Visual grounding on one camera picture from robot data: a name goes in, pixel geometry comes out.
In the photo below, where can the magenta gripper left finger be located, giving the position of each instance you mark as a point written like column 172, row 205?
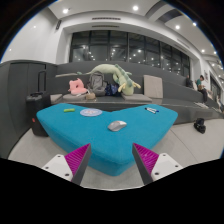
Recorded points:
column 72, row 166

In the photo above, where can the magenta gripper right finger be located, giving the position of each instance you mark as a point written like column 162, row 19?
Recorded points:
column 153, row 166

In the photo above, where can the grey computer mouse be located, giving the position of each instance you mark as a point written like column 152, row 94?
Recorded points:
column 116, row 125

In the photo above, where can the round white blue coaster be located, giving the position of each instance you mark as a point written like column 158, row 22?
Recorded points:
column 90, row 112

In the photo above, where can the blue white marker pen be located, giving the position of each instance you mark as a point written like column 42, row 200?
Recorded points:
column 151, row 110

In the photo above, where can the green highlighter marker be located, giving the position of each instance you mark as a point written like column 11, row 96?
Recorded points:
column 69, row 110

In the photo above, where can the flat grey seat pad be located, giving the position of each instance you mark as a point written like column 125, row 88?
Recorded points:
column 136, row 98

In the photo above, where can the black bag on floor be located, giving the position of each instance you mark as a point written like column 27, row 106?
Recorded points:
column 199, row 125

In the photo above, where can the small tan bag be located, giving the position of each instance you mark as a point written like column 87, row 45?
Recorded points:
column 90, row 96

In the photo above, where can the black rolling suitcase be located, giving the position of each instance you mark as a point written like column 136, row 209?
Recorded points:
column 35, row 102

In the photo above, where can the pink plush toy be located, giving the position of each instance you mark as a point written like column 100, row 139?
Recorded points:
column 76, row 87

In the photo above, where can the grey seat cushion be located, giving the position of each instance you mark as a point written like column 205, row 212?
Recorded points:
column 153, row 86

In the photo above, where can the dark blue bag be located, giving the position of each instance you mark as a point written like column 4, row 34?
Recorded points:
column 112, row 90

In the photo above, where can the grey backpack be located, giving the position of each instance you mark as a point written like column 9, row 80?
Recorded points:
column 97, row 84

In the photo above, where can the green dragon plush toy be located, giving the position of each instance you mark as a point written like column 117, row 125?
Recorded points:
column 120, row 76

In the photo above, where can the seated person green shirt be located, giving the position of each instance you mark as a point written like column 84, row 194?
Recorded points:
column 201, row 88

